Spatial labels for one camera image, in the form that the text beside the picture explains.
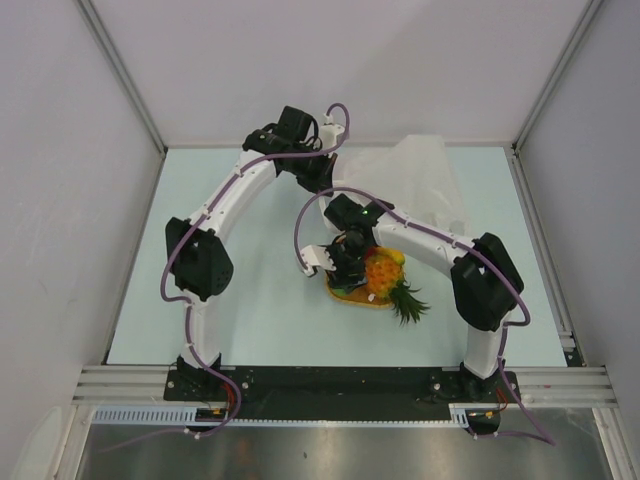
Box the right aluminium corner post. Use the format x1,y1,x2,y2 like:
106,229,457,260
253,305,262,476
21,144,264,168
511,0,606,155

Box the aluminium corner post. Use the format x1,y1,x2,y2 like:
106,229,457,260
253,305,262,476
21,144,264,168
74,0,168,158
511,0,606,155

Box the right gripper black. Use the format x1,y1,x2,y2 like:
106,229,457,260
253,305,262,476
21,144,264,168
320,236,372,292

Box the white plastic bag lemon print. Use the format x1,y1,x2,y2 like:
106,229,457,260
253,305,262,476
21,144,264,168
332,135,469,235

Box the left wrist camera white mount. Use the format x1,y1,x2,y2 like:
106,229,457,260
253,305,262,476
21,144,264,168
318,115,345,150

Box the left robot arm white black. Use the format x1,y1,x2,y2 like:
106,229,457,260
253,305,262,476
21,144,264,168
160,104,350,400

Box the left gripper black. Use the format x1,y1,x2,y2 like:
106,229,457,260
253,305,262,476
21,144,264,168
283,144,336,197

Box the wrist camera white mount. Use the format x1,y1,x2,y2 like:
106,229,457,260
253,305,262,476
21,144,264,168
318,115,345,150
300,245,336,277

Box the aluminium front rail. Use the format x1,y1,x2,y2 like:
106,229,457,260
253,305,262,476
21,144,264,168
74,365,618,408

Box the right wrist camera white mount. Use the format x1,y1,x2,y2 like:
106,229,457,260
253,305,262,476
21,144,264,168
300,245,336,277

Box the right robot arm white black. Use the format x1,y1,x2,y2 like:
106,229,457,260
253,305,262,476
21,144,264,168
320,194,524,401

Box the left aluminium corner post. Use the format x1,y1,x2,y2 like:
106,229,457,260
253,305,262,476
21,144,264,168
74,0,168,158

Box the white slotted cable duct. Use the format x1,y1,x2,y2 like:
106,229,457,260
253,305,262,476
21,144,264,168
92,406,499,429

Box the fake pineapple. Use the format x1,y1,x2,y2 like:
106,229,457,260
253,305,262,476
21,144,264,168
364,247,430,325

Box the fake mango yellow green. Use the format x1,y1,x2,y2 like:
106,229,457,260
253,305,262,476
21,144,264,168
380,248,406,266

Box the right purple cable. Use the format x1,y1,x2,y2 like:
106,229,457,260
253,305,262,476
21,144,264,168
293,185,556,446

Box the woven bamboo tray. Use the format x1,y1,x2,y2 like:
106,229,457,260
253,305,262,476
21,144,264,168
325,272,396,309

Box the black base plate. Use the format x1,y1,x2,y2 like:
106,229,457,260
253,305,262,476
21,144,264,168
163,365,522,422

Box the right aluminium side rail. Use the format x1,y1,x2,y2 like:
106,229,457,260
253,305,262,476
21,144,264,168
505,146,585,367

